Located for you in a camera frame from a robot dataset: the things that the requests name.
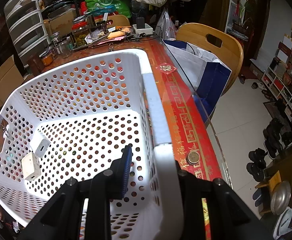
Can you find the white perforated plastic basket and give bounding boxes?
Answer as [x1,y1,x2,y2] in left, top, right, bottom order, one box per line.
[0,48,185,240]

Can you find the brown mug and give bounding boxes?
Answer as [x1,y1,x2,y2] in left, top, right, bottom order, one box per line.
[26,54,45,74]

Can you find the small wooden stool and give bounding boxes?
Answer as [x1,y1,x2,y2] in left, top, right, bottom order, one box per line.
[255,170,282,214]

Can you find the wooden chair backrest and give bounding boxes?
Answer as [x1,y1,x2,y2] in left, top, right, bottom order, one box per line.
[95,14,131,28]

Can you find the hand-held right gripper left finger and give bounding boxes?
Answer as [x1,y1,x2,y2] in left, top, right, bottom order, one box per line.
[17,144,134,240]

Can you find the white slippers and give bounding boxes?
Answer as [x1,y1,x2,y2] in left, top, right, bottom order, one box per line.
[251,81,267,92]

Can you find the clear plastic bag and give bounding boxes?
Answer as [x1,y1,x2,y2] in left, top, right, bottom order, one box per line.
[156,7,177,40]

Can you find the printed cardboard box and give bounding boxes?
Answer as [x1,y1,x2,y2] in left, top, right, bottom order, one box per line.
[44,9,78,34]

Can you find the brass coin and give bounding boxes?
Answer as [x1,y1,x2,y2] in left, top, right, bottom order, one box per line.
[188,151,200,164]

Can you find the empty glass jar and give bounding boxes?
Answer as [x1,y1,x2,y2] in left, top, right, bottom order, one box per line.
[57,40,73,58]

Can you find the yellow cloth roll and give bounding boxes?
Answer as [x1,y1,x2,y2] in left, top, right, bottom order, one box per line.
[107,31,126,39]

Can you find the pair of black shoes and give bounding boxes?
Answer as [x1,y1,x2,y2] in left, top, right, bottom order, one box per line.
[246,148,268,182]

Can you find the wooden chair with handle hole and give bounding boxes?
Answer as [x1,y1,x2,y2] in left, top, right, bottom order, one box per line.
[175,23,244,97]

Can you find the white plastic drawer tower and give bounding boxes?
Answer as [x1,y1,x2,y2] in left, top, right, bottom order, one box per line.
[4,0,51,60]

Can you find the small white charger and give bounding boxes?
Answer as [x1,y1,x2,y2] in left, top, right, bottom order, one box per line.
[34,138,51,158]

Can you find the green shopping bag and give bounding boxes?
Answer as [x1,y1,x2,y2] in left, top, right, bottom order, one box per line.
[83,0,132,18]

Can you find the white cube shelf unit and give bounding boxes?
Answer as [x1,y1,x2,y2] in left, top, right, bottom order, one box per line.
[261,62,292,130]

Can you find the red lid pickle jar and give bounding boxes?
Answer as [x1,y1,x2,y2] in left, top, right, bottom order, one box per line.
[72,17,90,48]

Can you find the silver binder clip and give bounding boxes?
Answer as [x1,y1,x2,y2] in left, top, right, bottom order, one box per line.
[0,116,15,140]

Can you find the white power strip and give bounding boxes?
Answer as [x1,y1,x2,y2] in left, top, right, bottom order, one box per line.
[132,24,153,33]

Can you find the white and blue paper bag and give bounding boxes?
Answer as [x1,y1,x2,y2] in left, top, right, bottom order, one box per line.
[163,39,232,124]

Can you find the small orange jar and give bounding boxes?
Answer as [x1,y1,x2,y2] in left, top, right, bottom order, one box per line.
[42,51,54,66]

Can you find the potted plant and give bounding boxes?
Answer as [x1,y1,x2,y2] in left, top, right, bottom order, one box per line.
[232,0,257,34]

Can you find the open brown cardboard box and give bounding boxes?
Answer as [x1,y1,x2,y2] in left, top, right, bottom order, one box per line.
[0,55,24,100]

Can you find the steel bowl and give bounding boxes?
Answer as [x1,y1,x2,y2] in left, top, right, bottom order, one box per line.
[271,181,291,215]

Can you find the large white square charger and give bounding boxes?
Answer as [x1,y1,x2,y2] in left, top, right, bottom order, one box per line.
[21,151,42,181]

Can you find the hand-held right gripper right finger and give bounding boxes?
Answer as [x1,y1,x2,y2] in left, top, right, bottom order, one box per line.
[174,160,273,240]

